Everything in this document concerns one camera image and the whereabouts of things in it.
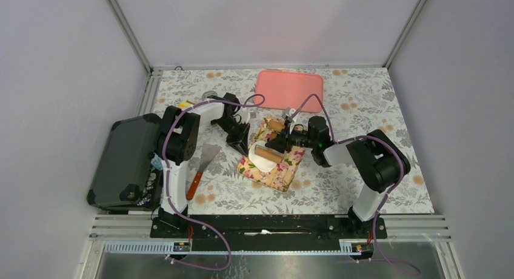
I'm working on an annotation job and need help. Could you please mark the white dough ball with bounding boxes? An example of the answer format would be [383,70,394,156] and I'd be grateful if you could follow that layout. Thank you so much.
[248,141,277,172]

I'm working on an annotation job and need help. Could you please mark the metal scraper red handle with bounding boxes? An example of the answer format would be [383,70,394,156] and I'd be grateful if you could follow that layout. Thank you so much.
[185,143,221,201]

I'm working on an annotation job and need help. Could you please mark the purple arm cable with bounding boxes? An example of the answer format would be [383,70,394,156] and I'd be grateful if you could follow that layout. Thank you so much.
[161,93,266,272]
[290,93,422,277]

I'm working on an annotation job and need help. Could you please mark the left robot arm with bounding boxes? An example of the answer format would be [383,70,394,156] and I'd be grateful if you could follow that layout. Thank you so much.
[155,93,254,237]

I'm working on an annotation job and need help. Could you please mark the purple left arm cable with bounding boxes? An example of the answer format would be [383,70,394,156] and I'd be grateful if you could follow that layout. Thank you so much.
[161,93,266,272]

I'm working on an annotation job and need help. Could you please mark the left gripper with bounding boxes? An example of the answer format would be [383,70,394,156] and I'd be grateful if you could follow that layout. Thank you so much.
[213,116,249,156]

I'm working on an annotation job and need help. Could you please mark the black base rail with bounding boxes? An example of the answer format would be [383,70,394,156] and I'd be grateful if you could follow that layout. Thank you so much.
[150,215,387,252]

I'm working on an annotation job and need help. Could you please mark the black case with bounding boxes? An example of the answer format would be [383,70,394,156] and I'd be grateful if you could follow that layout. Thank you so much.
[86,113,162,212]

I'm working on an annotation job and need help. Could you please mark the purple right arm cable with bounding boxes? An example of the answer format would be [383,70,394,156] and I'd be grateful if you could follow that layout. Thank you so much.
[290,93,422,277]

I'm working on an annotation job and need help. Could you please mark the pink plastic tray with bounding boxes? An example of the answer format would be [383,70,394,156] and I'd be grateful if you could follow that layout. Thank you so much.
[255,70,324,110]

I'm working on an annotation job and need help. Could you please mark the orange green toy block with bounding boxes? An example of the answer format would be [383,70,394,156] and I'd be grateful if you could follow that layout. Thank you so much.
[178,101,196,110]

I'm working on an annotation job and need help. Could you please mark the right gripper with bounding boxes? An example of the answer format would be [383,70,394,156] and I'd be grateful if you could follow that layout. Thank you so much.
[265,121,316,155]

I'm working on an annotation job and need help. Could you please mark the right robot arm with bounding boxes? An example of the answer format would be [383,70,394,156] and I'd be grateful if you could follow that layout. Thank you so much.
[265,116,411,238]

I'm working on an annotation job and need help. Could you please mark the wooden double-ended roller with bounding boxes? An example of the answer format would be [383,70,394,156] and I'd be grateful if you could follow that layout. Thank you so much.
[253,119,287,167]

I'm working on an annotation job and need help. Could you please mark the floral cutting board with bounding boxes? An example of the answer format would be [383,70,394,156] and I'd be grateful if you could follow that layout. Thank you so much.
[236,115,306,192]

